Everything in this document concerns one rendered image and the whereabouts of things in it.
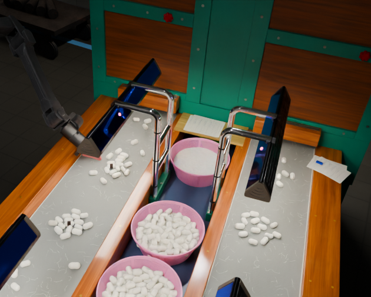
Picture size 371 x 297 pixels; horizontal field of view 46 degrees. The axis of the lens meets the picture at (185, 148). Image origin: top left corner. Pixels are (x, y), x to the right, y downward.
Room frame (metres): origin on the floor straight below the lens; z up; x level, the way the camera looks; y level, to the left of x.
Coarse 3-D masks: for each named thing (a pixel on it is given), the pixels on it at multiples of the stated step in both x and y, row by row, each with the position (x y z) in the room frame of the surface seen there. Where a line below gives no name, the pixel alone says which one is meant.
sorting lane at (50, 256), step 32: (128, 128) 1.70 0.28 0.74; (96, 160) 1.44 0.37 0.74; (128, 160) 1.47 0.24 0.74; (64, 192) 1.23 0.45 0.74; (96, 192) 1.25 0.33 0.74; (128, 192) 1.27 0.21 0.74; (96, 224) 1.09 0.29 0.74; (32, 256) 0.92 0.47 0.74; (64, 256) 0.93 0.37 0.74; (32, 288) 0.80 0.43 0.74; (64, 288) 0.81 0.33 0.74
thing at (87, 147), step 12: (144, 72) 1.59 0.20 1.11; (156, 72) 1.66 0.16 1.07; (120, 96) 1.38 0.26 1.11; (132, 96) 1.43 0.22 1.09; (144, 96) 1.50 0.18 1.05; (120, 108) 1.33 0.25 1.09; (108, 120) 1.24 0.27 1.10; (120, 120) 1.29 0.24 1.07; (96, 132) 1.15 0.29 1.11; (108, 132) 1.20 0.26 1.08; (84, 144) 1.11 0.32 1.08; (96, 144) 1.12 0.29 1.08; (108, 144) 1.17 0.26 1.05; (96, 156) 1.10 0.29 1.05
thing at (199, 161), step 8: (184, 152) 1.57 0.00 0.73; (192, 152) 1.58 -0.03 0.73; (200, 152) 1.59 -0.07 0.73; (208, 152) 1.59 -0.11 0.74; (176, 160) 1.51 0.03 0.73; (184, 160) 1.52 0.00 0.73; (192, 160) 1.51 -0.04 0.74; (200, 160) 1.52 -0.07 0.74; (208, 160) 1.54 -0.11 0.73; (184, 168) 1.46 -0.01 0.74; (192, 168) 1.47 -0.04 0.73; (200, 168) 1.47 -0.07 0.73; (208, 168) 1.48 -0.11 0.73
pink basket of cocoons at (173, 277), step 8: (136, 256) 0.94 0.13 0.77; (144, 256) 0.94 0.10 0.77; (112, 264) 0.90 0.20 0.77; (120, 264) 0.91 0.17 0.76; (128, 264) 0.92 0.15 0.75; (152, 264) 0.93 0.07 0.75; (104, 272) 0.86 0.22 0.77; (112, 272) 0.88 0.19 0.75; (168, 272) 0.90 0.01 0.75; (104, 280) 0.85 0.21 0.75; (176, 280) 0.87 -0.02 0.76; (104, 288) 0.83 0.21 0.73; (176, 288) 0.85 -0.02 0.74; (176, 296) 0.83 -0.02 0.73
